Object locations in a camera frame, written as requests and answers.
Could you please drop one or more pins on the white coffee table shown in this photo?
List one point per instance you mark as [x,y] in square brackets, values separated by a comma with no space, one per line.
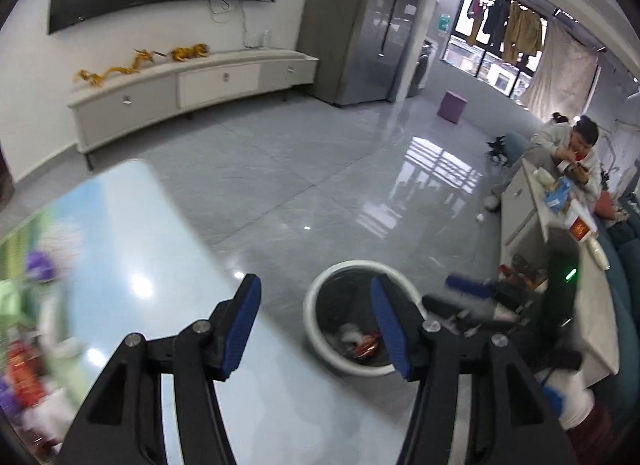
[520,215]

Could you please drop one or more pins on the purple wrapper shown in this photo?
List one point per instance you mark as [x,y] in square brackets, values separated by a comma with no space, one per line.
[6,395]
[39,266]

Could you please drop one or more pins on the person's dark red clothing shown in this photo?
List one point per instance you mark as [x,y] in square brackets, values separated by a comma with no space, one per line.
[597,437]

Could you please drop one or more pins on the red snack wrapper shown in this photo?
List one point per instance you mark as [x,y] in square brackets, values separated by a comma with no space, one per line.
[367,345]

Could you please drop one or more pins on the mustard hanging jacket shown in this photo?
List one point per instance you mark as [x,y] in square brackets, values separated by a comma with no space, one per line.
[522,32]

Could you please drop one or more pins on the white television cabinet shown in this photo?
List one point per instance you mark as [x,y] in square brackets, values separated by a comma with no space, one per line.
[150,97]

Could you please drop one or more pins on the purple cube stool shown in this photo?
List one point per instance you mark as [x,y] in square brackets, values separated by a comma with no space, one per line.
[451,106]

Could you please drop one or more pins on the long golden dragon figurine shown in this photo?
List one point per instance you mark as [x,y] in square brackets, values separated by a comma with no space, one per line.
[120,69]

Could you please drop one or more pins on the red snack packet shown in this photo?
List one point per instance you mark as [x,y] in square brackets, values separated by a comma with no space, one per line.
[22,375]

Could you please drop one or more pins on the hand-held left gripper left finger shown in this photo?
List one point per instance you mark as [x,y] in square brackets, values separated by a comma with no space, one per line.
[242,327]

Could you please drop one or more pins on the blue tissue pack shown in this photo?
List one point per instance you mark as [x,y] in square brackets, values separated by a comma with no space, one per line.
[557,195]

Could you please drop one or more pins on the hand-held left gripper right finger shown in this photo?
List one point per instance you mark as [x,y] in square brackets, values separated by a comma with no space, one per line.
[392,330]

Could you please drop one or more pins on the white plastic bottle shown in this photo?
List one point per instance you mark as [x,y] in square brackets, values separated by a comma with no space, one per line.
[598,252]

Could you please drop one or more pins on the dark cloth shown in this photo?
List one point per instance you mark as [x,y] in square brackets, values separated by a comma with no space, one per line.
[422,70]

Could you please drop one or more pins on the dark hanging garment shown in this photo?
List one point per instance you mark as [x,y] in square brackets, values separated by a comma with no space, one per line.
[496,20]

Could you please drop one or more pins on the black device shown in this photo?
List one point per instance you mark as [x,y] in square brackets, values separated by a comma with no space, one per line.
[498,149]

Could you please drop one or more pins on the red white box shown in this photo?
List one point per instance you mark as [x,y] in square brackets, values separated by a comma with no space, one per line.
[581,227]

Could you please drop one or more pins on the white round waste bin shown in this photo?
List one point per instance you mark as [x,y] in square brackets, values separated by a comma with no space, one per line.
[314,302]

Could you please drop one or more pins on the small golden animal figurine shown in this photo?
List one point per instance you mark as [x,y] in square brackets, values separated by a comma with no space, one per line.
[190,51]

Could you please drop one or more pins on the crumpled white tissue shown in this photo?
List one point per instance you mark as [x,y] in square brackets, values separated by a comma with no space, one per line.
[351,332]

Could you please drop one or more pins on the white tissue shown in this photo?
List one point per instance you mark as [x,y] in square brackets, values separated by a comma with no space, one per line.
[351,332]
[502,314]

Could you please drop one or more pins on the beige hanging sheet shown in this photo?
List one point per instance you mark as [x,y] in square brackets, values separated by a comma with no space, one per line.
[562,70]

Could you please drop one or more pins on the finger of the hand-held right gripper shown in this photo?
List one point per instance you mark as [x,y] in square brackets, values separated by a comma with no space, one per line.
[467,286]
[447,305]

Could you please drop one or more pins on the person's right hand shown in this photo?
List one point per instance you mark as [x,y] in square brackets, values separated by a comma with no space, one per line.
[552,397]

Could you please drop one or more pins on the grey refrigerator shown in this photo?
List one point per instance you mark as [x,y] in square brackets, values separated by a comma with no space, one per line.
[360,20]

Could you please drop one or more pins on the landscape print table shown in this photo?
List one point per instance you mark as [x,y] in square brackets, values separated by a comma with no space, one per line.
[150,245]

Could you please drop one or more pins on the green white sticker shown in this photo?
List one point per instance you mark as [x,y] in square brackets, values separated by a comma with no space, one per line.
[443,22]

